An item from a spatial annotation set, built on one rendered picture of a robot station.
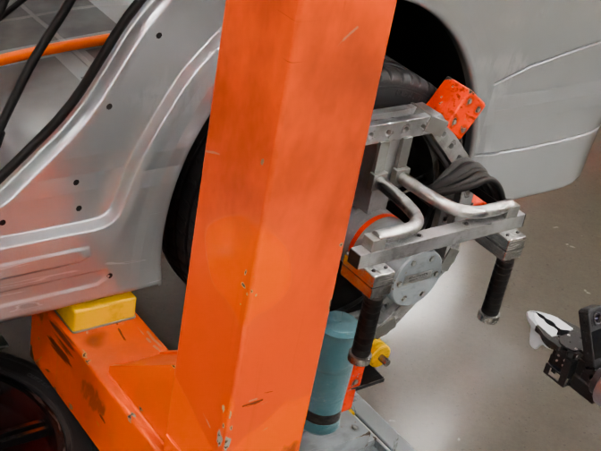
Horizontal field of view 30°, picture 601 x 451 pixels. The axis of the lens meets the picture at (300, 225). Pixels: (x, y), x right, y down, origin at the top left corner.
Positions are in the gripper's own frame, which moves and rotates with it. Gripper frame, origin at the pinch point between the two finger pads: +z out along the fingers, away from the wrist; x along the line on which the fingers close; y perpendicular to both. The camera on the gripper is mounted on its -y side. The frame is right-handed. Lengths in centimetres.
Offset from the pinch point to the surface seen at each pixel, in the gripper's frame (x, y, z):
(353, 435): -2, 60, 37
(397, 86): -12, -32, 39
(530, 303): 116, 83, 82
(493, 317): -0.8, 6.4, 8.3
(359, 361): -35.5, 7.0, 8.3
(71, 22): -48, -21, 106
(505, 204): -2.3, -18.1, 12.1
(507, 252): -2.2, -9.3, 8.5
